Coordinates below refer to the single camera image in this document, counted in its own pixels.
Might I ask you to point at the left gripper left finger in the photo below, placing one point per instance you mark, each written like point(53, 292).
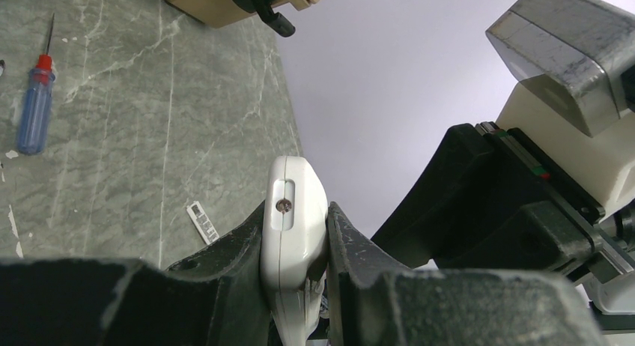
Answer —
point(212, 297)

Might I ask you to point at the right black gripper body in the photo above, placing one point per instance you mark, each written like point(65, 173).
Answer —
point(549, 222)

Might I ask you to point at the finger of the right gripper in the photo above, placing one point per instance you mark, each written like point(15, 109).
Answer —
point(444, 217)

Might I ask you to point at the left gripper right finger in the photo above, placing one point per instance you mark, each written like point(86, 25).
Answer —
point(376, 300)

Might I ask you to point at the white battery cover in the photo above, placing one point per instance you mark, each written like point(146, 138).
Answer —
point(202, 223)

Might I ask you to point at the white AC remote control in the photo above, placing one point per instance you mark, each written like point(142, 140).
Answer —
point(294, 248)

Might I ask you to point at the blue red screwdriver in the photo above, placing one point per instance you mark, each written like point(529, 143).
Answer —
point(37, 106)

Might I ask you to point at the tan plastic toolbox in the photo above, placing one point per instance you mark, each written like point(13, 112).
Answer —
point(220, 13)

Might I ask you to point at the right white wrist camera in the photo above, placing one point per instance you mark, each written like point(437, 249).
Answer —
point(574, 65)

